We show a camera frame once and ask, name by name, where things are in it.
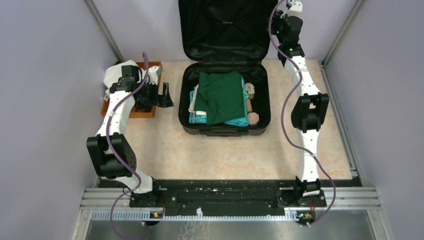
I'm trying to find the dark green shirt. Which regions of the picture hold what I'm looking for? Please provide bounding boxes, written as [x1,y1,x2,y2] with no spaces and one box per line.
[194,71,245,126]

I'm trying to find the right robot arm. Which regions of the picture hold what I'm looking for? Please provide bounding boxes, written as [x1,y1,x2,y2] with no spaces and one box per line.
[272,10,330,206]

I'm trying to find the aluminium frame rail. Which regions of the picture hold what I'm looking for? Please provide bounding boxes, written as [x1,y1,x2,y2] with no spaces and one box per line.
[71,187,392,240]

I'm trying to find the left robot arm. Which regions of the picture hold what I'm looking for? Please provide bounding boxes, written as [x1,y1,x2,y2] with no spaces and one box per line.
[86,60,174,207]

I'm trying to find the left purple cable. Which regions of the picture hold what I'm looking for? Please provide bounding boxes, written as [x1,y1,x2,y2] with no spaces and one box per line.
[105,51,151,240]

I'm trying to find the black open suitcase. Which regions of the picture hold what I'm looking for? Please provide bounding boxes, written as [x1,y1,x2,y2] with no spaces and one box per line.
[178,0,277,137]

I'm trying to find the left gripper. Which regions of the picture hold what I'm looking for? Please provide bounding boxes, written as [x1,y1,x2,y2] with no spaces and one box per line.
[136,79,173,108]

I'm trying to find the turquoise shorts with striped waistband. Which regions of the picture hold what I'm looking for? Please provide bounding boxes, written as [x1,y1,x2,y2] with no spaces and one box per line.
[188,76,249,127]

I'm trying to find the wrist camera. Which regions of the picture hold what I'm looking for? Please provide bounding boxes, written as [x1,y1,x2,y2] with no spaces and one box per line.
[281,0,303,18]
[146,65,163,85]

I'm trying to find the rolled black orange belt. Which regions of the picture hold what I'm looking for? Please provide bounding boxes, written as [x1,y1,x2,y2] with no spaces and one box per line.
[134,102,152,113]

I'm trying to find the tan bottle with grey cap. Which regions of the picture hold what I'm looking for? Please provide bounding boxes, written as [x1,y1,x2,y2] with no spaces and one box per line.
[246,98,253,114]

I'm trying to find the white folded towel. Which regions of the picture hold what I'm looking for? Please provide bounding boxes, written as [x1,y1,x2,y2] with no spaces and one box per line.
[103,60,138,102]

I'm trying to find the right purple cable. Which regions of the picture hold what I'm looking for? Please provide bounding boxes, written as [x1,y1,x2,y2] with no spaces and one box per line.
[268,0,337,229]

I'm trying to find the wooden tray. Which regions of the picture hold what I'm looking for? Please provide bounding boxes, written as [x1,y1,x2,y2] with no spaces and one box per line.
[100,61,164,120]

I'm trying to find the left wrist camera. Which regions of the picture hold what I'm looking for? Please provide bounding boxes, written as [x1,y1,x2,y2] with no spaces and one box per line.
[146,65,163,85]

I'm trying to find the purple cable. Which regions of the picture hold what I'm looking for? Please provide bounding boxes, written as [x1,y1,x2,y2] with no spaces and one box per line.
[268,0,337,229]
[105,51,151,240]

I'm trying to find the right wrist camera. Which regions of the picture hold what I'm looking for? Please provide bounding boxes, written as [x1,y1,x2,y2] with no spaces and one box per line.
[281,0,303,18]

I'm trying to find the white shirt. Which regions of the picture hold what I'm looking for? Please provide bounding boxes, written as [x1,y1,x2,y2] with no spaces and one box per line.
[188,84,208,117]

